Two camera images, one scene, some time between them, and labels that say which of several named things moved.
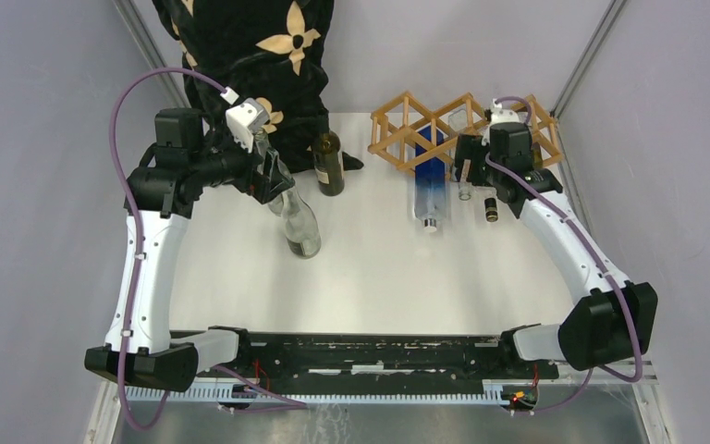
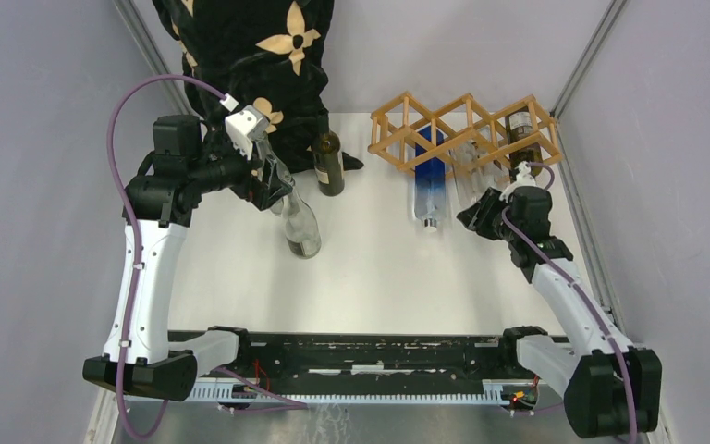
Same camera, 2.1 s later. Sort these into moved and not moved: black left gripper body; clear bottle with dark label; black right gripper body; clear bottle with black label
Moved: black right gripper body
Not moved: clear bottle with dark label; black left gripper body; clear bottle with black label
